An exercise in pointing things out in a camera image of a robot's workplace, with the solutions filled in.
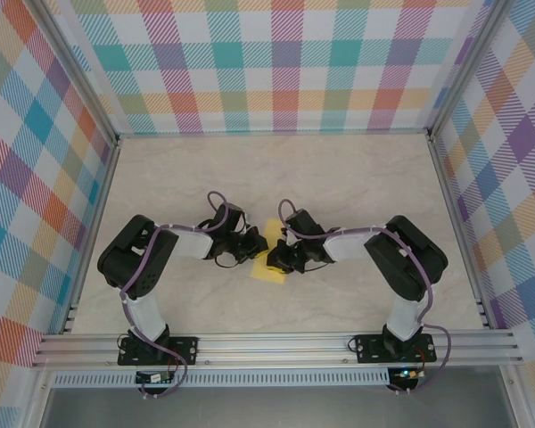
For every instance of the yellow square paper sheet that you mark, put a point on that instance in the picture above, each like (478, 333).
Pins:
(263, 274)

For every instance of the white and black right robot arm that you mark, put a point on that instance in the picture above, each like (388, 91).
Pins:
(405, 263)

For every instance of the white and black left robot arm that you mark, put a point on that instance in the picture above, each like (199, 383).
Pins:
(138, 263)

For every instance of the small green circuit board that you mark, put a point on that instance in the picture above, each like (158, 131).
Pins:
(153, 378)
(408, 373)

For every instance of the long aluminium mounting rail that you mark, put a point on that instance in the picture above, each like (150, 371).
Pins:
(272, 350)

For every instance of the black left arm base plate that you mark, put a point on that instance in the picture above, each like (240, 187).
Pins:
(187, 348)

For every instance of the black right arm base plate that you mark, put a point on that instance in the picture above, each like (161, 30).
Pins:
(367, 350)

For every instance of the aluminium side rail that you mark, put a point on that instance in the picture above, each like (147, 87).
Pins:
(458, 223)
(95, 223)

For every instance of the aluminium frame post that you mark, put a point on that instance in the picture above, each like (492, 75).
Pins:
(464, 67)
(85, 71)

